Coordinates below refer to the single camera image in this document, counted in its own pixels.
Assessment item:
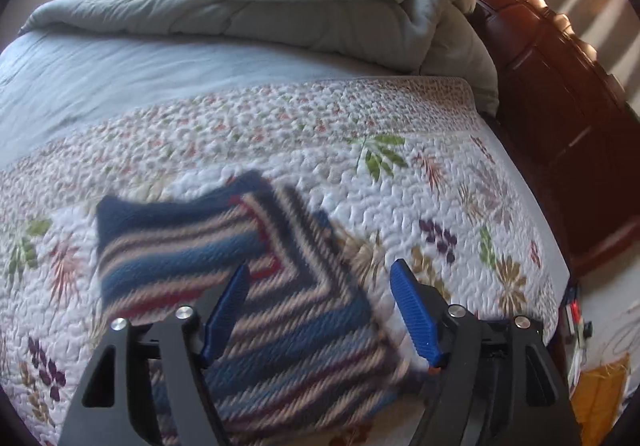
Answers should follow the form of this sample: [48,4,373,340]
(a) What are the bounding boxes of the grey comforter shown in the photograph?
[19,0,501,117]

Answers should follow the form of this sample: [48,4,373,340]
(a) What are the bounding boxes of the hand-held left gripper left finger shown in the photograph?
[56,264,251,446]

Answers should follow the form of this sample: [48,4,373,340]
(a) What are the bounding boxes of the light blue bed sheet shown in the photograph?
[0,28,406,172]

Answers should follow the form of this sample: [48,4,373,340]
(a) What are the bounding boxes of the striped knit sweater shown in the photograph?
[95,171,416,446]

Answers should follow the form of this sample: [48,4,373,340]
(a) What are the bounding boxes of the wooden headboard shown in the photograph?
[377,0,640,279]

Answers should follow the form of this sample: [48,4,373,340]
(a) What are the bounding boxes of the floral quilted bedspread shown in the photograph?
[0,76,573,446]

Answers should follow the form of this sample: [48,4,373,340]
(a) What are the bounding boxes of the yellow cloth on floor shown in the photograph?
[569,352,634,446]

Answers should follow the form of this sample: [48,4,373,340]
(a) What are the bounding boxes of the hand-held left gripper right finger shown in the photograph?
[389,259,584,446]

